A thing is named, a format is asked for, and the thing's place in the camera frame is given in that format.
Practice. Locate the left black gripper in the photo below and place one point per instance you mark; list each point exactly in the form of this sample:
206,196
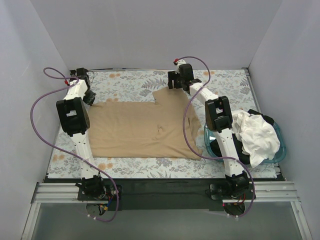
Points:
90,96

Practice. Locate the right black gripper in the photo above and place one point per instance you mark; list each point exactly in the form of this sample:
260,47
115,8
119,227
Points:
171,80

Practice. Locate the beige t shirt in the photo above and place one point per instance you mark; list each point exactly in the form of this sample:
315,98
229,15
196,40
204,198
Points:
164,128

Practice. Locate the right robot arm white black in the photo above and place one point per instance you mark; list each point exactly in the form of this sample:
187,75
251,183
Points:
218,119

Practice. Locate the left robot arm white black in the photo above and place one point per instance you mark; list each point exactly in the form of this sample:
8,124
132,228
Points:
75,123

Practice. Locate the black t shirt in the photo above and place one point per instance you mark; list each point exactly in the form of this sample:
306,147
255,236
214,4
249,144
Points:
260,115

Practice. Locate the teal plastic basket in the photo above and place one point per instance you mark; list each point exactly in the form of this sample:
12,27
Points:
213,150

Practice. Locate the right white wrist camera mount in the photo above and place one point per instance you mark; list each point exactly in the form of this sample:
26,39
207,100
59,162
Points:
178,62

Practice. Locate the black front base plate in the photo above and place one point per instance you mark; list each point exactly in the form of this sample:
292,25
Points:
214,194

